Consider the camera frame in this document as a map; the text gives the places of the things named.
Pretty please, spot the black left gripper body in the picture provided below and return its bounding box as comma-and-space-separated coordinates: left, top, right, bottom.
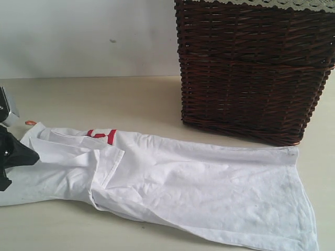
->
1, 126, 13, 191

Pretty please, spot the white shirt with red lettering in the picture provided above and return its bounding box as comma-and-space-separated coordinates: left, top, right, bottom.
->
1, 123, 319, 250

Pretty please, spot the brown wicker laundry basket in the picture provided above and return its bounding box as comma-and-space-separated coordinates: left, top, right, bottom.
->
175, 1, 334, 146

